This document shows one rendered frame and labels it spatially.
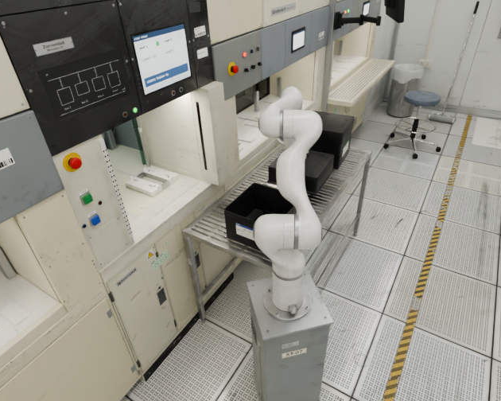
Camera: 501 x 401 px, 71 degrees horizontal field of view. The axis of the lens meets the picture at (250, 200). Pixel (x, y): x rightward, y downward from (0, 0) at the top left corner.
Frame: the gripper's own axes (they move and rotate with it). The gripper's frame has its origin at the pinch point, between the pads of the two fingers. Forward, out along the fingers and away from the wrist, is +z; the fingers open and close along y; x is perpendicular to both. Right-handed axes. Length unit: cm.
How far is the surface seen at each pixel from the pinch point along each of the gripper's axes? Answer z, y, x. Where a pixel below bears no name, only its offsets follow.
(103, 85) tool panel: -98, 42, 17
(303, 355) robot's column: -31, -38, 89
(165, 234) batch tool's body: -36, 42, 62
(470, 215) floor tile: 163, -104, -26
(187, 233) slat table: -28, 36, 59
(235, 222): -33, 9, 46
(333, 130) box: 19.9, -7.3, -25.6
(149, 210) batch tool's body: -39, 55, 54
